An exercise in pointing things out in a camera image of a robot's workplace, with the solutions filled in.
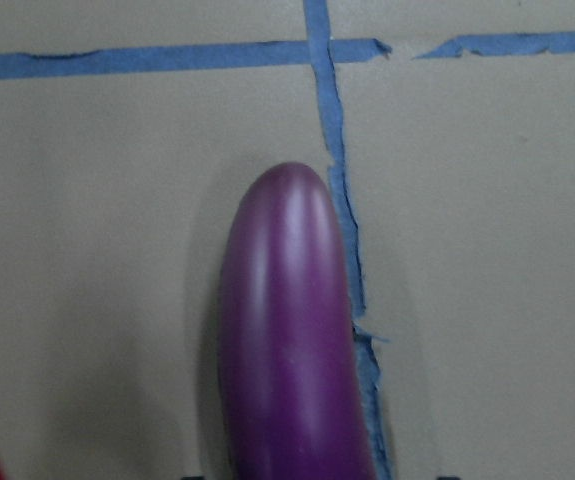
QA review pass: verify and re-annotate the purple eggplant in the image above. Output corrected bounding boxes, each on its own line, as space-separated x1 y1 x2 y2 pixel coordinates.
218 163 376 479

